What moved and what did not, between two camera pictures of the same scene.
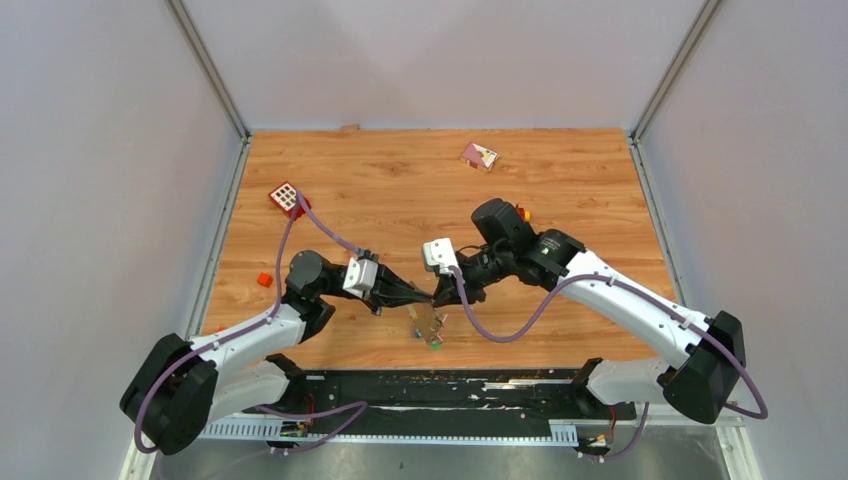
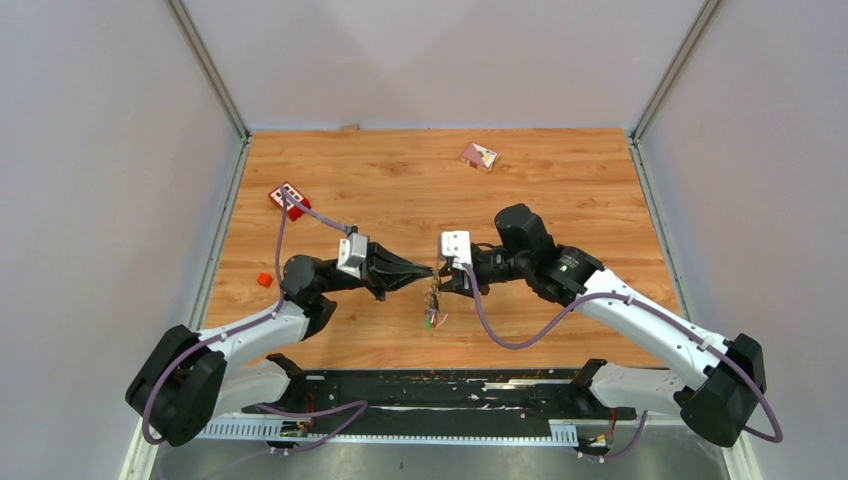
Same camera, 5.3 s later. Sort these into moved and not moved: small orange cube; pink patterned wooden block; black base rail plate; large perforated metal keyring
Moved: large perforated metal keyring
Not moved: pink patterned wooden block; small orange cube; black base rail plate
